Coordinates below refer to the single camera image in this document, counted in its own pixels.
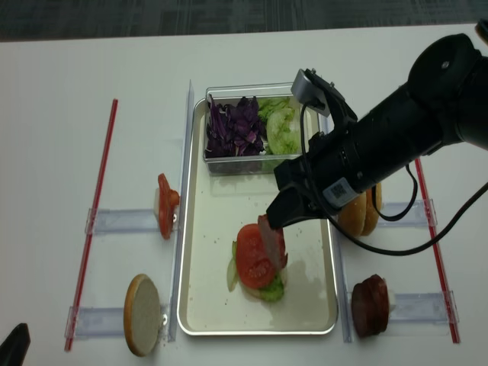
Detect sesame bun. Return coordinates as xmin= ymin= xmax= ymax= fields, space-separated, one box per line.
xmin=361 ymin=183 xmax=382 ymax=236
xmin=338 ymin=193 xmax=367 ymax=237

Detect left red strip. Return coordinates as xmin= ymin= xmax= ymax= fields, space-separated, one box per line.
xmin=64 ymin=98 xmax=118 ymax=353

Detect silver metal tray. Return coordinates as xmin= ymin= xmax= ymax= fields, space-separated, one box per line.
xmin=178 ymin=101 xmax=338 ymax=336

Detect rear sesame bun top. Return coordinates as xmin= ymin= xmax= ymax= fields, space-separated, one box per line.
xmin=361 ymin=183 xmax=382 ymax=236

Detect green lettuce in container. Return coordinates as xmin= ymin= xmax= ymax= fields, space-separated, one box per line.
xmin=258 ymin=98 xmax=300 ymax=155

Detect front sesame bun top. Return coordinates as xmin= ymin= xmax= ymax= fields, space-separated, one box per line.
xmin=338 ymin=193 xmax=367 ymax=237

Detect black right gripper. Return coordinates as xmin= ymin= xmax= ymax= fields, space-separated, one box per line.
xmin=266 ymin=131 xmax=368 ymax=229

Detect purple shredded cabbage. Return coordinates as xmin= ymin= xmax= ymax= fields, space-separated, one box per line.
xmin=205 ymin=95 xmax=265 ymax=159

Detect clear plastic salad container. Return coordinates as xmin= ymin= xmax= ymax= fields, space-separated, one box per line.
xmin=203 ymin=83 xmax=301 ymax=175

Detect black left gripper tip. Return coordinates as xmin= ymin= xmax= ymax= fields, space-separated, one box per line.
xmin=0 ymin=323 xmax=31 ymax=366

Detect upper right clear holder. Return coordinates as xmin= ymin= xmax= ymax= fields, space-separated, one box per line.
xmin=377 ymin=197 xmax=437 ymax=229

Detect tomato slice on burger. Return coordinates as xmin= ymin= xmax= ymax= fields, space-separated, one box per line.
xmin=236 ymin=223 xmax=276 ymax=289

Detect white block behind patties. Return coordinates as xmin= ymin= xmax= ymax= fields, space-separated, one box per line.
xmin=384 ymin=278 xmax=397 ymax=313

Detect clear holder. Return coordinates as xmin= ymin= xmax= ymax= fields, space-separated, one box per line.
xmin=377 ymin=197 xmax=437 ymax=229
xmin=64 ymin=307 xmax=124 ymax=340
xmin=85 ymin=209 xmax=159 ymax=235
xmin=389 ymin=292 xmax=448 ymax=324

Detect right red strip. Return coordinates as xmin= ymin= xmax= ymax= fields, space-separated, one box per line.
xmin=415 ymin=159 xmax=461 ymax=344

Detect black camera cable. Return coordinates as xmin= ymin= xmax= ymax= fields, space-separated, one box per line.
xmin=300 ymin=102 xmax=488 ymax=256

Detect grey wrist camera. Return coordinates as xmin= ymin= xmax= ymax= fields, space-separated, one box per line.
xmin=291 ymin=69 xmax=332 ymax=117

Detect left clear vertical rail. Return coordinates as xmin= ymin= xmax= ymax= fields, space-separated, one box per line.
xmin=165 ymin=80 xmax=195 ymax=342

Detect bun half cut face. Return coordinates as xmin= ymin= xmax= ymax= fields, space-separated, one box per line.
xmin=124 ymin=274 xmax=161 ymax=357

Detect lower left clear holder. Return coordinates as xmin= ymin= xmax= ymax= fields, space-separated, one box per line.
xmin=64 ymin=307 xmax=124 ymax=340

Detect red strip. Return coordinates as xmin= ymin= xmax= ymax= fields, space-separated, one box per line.
xmin=415 ymin=159 xmax=461 ymax=344
xmin=64 ymin=98 xmax=118 ymax=353

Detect upper left clear holder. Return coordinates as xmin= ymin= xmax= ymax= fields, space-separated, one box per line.
xmin=85 ymin=209 xmax=159 ymax=235

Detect lower right clear holder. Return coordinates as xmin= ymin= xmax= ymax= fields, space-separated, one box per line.
xmin=389 ymin=292 xmax=448 ymax=324

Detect lettuce leaf under tomato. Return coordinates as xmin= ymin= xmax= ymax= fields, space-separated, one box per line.
xmin=226 ymin=241 xmax=287 ymax=303

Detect right clear vertical rail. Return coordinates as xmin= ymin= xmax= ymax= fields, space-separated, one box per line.
xmin=330 ymin=223 xmax=353 ymax=343

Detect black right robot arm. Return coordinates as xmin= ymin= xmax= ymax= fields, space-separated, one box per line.
xmin=267 ymin=34 xmax=487 ymax=228

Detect clear vertical rail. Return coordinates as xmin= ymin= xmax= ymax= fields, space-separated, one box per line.
xmin=165 ymin=80 xmax=195 ymax=342
xmin=330 ymin=223 xmax=353 ymax=343

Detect standing tomato slices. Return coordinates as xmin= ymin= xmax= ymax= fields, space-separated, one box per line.
xmin=158 ymin=173 xmax=180 ymax=240

